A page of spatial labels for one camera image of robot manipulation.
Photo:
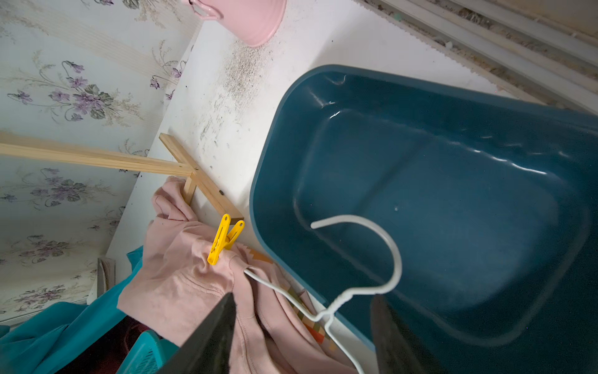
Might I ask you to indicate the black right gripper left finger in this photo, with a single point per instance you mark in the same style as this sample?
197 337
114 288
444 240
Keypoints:
208 348

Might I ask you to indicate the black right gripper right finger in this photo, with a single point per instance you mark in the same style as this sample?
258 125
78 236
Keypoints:
397 348

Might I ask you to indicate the pink t-shirt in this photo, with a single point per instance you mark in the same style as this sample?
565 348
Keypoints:
176 288

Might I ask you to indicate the yellow clothespin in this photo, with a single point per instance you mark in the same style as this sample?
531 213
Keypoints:
226 236

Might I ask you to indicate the teal plastic laundry basket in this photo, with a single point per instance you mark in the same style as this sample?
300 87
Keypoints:
148 355

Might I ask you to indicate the turquoise t-shirt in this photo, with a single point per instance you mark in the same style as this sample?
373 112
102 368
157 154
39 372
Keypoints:
52 339

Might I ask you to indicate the dark teal plastic tub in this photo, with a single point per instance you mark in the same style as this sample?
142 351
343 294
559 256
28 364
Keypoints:
492 203

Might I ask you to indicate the wooden clothes rack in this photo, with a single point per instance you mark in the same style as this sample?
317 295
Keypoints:
183 165

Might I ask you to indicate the pink metal pen bucket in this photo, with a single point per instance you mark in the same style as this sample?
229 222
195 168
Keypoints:
252 21

